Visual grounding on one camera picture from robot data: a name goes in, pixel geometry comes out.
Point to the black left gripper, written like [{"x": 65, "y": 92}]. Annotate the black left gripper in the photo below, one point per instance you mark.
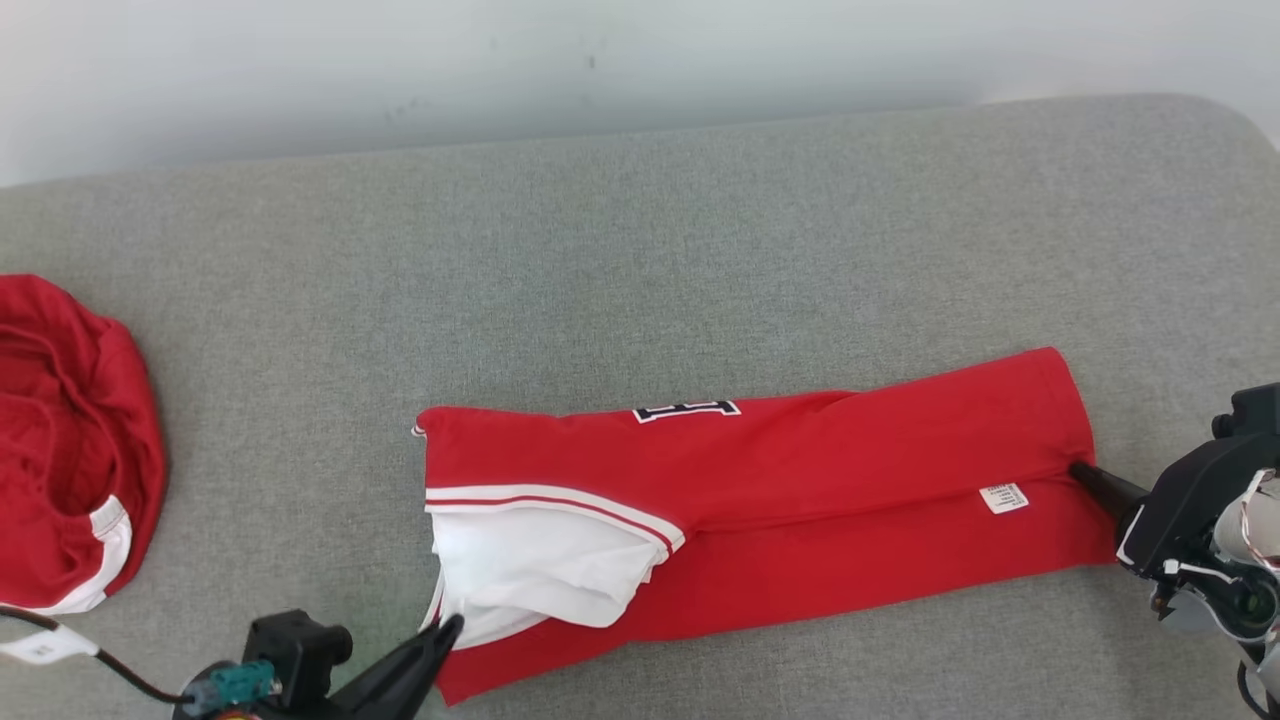
[{"x": 290, "y": 710}]

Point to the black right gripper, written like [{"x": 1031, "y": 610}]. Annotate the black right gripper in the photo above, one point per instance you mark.
[{"x": 1180, "y": 500}]

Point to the red jersey shirt with number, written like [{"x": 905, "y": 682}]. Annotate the red jersey shirt with number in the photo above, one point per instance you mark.
[{"x": 850, "y": 520}]

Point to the red shorts with white trim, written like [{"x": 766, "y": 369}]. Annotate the red shorts with white trim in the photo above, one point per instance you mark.
[{"x": 70, "y": 420}]

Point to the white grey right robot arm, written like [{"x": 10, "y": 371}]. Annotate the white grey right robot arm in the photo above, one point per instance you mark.
[{"x": 1262, "y": 530}]

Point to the grey fabric sofa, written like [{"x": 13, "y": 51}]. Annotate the grey fabric sofa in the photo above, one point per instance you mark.
[{"x": 640, "y": 250}]

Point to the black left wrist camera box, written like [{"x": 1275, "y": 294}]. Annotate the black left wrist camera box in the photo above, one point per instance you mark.
[{"x": 295, "y": 645}]

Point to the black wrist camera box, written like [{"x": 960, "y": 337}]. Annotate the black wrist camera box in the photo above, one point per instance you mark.
[
  {"x": 295, "y": 645},
  {"x": 1255, "y": 410}
]

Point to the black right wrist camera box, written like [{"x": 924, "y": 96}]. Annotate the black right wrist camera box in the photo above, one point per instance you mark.
[{"x": 1255, "y": 410}]

